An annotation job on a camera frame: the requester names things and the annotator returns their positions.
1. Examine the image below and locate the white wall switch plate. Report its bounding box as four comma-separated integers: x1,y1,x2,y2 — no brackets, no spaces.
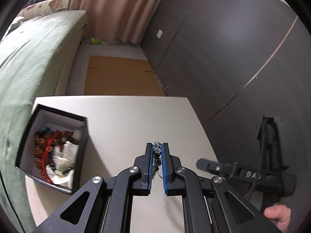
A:
156,30,163,39

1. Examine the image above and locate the small green floor object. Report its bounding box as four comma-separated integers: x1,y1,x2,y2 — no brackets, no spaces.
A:
90,37,101,45

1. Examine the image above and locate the floral pillow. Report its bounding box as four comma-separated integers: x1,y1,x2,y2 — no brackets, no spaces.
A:
17,0,69,20

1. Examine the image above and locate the brown cardboard sheet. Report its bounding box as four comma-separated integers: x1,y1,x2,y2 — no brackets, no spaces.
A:
84,56,165,96

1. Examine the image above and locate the pink curtain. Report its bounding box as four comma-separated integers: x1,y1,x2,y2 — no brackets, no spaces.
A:
69,0,160,44

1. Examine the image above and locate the green bed mattress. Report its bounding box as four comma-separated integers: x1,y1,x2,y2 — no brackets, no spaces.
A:
1,10,87,232

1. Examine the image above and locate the white organza pouch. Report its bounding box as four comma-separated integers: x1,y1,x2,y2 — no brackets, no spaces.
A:
42,129,82,190

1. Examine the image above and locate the black jewelry box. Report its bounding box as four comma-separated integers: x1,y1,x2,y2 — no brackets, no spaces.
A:
15,104,89,195

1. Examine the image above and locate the red cord bead bracelet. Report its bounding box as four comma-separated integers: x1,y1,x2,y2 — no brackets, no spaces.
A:
34,129,75,184

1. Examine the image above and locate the dark bead bracelet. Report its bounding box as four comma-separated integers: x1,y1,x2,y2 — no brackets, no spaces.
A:
151,140,165,179

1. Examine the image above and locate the person's right hand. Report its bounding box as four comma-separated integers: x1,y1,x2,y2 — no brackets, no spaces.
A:
264,204,292,232

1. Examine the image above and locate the dark wardrobe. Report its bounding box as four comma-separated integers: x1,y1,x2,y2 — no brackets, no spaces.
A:
141,0,310,232

